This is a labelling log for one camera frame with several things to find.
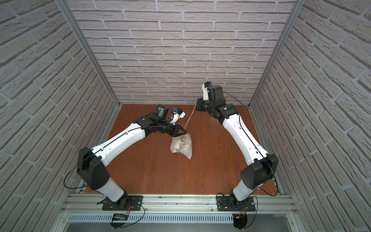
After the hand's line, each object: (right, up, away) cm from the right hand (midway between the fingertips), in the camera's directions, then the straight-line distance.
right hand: (192, 102), depth 76 cm
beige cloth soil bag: (-5, -23, 0) cm, 23 cm away
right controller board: (+24, -60, -6) cm, 65 cm away
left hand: (-4, -14, +1) cm, 15 cm away
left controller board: (-38, -60, -4) cm, 71 cm away
